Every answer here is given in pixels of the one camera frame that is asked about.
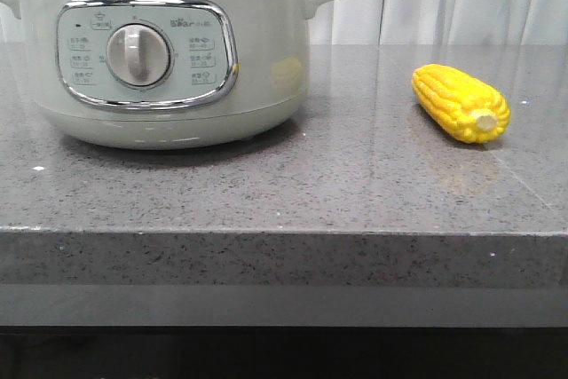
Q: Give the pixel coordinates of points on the yellow corn cob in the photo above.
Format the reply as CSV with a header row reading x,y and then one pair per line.
x,y
465,107

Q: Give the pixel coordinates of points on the pale green electric cooking pot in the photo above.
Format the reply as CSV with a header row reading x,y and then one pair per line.
x,y
166,74

